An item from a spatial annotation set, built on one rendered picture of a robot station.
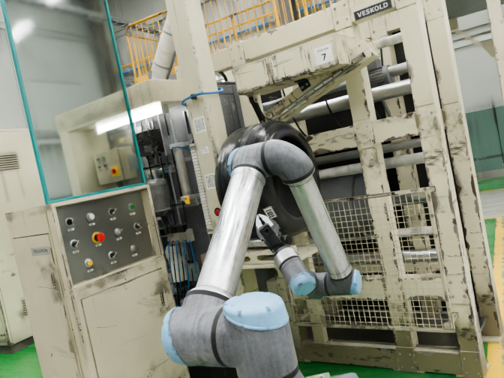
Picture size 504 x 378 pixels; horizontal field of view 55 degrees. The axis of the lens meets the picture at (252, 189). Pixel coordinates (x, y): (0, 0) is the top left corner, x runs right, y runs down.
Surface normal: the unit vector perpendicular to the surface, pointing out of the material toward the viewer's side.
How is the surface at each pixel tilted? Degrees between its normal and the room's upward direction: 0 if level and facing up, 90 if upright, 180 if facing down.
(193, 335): 68
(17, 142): 90
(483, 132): 90
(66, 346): 90
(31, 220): 90
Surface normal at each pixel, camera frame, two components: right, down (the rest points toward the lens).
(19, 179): 0.87, -0.15
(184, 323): -0.48, -0.62
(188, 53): -0.58, 0.16
